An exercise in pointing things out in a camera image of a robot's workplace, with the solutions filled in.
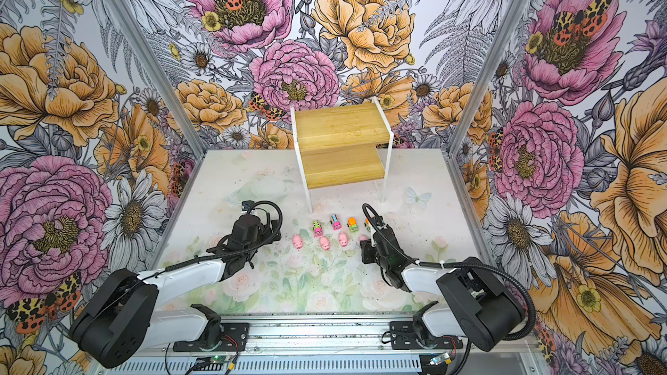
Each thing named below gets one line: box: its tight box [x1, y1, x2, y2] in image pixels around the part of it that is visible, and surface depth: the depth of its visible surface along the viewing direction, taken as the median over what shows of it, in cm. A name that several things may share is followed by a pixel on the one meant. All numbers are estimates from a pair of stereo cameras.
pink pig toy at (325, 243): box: [319, 236, 331, 251], surface depth 93 cm
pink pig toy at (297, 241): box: [291, 234, 304, 250], surface depth 94 cm
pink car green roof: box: [312, 219, 324, 238], surface depth 96 cm
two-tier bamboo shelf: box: [290, 96, 395, 214], surface depth 87 cm
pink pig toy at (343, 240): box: [338, 232, 350, 248], surface depth 94 cm
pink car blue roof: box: [330, 213, 343, 231], surface depth 98 cm
